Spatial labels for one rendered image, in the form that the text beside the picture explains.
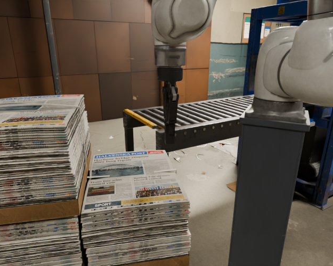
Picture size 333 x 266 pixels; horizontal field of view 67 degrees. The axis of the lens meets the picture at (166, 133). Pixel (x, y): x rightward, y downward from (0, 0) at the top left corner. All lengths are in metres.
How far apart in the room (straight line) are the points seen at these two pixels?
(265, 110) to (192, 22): 0.45
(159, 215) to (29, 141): 0.37
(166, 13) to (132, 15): 4.08
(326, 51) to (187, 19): 0.32
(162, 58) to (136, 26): 3.91
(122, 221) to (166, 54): 0.46
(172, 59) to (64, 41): 3.64
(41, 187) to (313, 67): 0.67
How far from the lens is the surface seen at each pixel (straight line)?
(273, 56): 0.83
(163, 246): 0.77
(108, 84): 4.46
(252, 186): 0.95
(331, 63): 0.66
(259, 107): 0.89
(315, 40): 0.68
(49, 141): 0.59
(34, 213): 0.68
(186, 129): 1.37
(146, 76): 4.70
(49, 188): 0.63
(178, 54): 0.72
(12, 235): 0.74
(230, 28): 5.92
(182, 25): 0.52
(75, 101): 0.81
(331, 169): 2.31
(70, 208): 0.66
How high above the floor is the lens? 1.22
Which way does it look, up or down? 19 degrees down
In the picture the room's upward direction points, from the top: straight up
